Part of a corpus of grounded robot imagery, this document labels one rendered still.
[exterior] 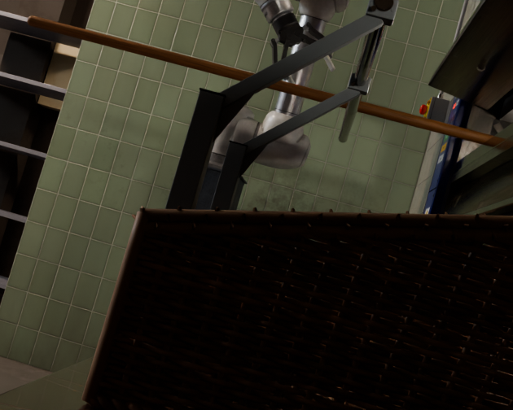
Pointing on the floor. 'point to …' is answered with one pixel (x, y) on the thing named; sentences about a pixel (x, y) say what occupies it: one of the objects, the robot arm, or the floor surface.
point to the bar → (183, 178)
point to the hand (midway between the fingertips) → (312, 76)
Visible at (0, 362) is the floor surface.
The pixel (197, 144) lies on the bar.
